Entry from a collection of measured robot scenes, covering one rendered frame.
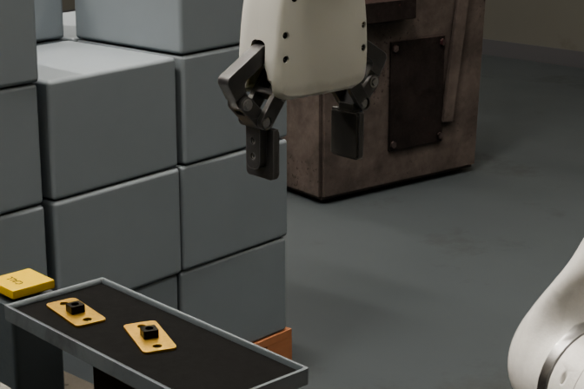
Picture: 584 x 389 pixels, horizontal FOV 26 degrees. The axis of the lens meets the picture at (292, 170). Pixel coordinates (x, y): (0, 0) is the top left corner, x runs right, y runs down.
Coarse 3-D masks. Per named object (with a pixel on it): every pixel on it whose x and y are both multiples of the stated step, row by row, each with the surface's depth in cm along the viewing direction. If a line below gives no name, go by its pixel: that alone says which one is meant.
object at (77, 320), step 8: (48, 304) 147; (56, 304) 147; (72, 304) 145; (80, 304) 145; (56, 312) 145; (64, 312) 145; (72, 312) 144; (80, 312) 145; (88, 312) 145; (96, 312) 145; (72, 320) 142; (80, 320) 142; (96, 320) 142; (104, 320) 143
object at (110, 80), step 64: (0, 0) 294; (128, 0) 351; (192, 0) 341; (0, 64) 297; (64, 64) 330; (128, 64) 330; (192, 64) 345; (0, 128) 301; (64, 128) 315; (128, 128) 332; (192, 128) 350; (0, 192) 304; (64, 192) 319; (128, 192) 335; (192, 192) 355; (256, 192) 375; (0, 256) 308; (64, 256) 322; (128, 256) 340; (192, 256) 359; (256, 256) 380; (256, 320) 386
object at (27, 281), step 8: (16, 272) 159; (24, 272) 159; (32, 272) 159; (0, 280) 156; (8, 280) 156; (16, 280) 156; (24, 280) 156; (32, 280) 156; (40, 280) 156; (48, 280) 156; (0, 288) 155; (8, 288) 153; (16, 288) 153; (24, 288) 154; (32, 288) 154; (40, 288) 155; (48, 288) 156; (8, 296) 153; (16, 296) 153; (24, 296) 156
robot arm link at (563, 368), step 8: (576, 344) 123; (568, 352) 123; (576, 352) 122; (560, 360) 123; (568, 360) 122; (576, 360) 122; (560, 368) 123; (568, 368) 122; (576, 368) 121; (552, 376) 123; (560, 376) 122; (568, 376) 121; (576, 376) 121; (552, 384) 123; (560, 384) 122; (568, 384) 121; (576, 384) 120
